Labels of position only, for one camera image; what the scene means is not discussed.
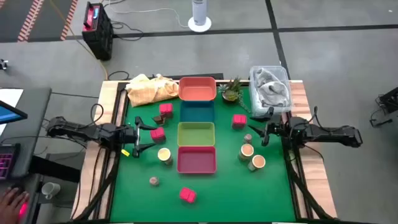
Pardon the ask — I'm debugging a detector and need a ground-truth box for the blue plastic bin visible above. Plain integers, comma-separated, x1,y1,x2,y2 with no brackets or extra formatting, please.
179,100,216,123

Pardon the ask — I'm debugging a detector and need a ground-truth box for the glowing computer mouse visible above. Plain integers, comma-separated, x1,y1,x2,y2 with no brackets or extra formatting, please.
17,201,29,220

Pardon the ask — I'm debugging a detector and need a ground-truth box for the dark grey desk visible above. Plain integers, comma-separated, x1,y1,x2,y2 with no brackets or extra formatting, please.
0,86,53,224

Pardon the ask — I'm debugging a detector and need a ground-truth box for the white fan cable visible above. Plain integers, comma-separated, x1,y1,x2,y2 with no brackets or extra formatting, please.
104,0,190,29

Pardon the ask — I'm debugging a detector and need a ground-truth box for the magenta plastic bin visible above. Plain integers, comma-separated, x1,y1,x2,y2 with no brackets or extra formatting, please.
176,146,218,174

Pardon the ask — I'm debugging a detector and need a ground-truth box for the clear plastic storage box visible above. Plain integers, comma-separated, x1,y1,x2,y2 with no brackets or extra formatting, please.
248,65,293,116

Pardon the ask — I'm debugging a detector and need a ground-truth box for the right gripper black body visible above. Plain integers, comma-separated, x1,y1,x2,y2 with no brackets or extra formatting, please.
267,113,295,144

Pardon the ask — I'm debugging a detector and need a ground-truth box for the black red toolbox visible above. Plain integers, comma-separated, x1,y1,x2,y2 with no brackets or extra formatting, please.
81,1,114,62

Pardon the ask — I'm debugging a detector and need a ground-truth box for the glass jar yellow spice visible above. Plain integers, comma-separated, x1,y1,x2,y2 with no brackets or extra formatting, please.
157,147,174,166

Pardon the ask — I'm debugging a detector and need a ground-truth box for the white mug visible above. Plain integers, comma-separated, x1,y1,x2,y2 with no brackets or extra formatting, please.
41,182,62,200

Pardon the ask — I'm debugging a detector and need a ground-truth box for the red spice tin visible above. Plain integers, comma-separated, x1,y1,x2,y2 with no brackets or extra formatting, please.
159,103,174,119
150,126,167,144
231,114,248,130
179,187,197,204

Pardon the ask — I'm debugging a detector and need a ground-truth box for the computer monitor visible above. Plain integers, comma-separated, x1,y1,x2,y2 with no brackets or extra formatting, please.
0,100,28,125

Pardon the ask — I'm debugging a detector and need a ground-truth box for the green table mat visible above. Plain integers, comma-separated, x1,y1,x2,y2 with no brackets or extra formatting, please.
109,81,297,223

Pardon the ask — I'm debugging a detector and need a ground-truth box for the black equipment stand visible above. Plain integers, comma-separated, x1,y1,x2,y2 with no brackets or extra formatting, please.
369,86,398,128

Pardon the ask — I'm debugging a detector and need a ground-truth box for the yellow cloth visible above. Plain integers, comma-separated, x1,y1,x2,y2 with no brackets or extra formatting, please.
125,73,180,108

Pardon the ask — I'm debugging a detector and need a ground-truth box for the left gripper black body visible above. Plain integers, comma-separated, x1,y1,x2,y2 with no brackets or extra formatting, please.
116,116,140,159

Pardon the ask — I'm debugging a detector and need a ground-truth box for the glass jar orange spice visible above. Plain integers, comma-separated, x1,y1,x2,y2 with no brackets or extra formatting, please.
248,154,266,172
238,143,255,162

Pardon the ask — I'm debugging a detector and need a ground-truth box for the person's hand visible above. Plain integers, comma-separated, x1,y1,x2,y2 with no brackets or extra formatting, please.
0,186,30,224

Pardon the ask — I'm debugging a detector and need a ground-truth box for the yellow floor cable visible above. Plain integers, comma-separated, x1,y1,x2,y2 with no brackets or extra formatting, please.
49,0,109,80

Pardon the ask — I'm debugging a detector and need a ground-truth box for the potted succulent plant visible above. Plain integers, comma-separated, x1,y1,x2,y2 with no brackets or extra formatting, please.
217,77,252,113

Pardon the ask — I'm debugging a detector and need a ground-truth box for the yellow-green plastic bin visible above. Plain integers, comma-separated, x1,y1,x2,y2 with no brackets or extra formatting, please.
177,121,216,147

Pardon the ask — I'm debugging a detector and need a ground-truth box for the backlit keyboard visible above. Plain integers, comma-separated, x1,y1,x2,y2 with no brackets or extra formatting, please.
0,142,21,181

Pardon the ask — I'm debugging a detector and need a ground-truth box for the orange plastic bin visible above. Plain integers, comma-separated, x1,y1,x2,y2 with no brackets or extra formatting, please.
178,76,218,102

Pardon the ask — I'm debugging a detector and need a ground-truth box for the black floor cable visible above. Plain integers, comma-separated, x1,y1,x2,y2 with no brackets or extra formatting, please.
110,20,146,42
107,70,131,81

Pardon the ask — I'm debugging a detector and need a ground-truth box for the white tower fan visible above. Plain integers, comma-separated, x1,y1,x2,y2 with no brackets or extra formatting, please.
187,0,213,33

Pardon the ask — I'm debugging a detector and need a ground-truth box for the grey cloth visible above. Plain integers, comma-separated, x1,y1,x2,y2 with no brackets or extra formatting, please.
253,67,290,108

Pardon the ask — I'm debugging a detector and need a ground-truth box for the black mat orange-striped edge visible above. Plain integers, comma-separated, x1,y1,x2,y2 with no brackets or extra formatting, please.
29,0,79,41
0,0,44,43

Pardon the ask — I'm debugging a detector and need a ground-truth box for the white paper sheet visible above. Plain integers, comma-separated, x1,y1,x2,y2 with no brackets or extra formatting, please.
0,88,24,135

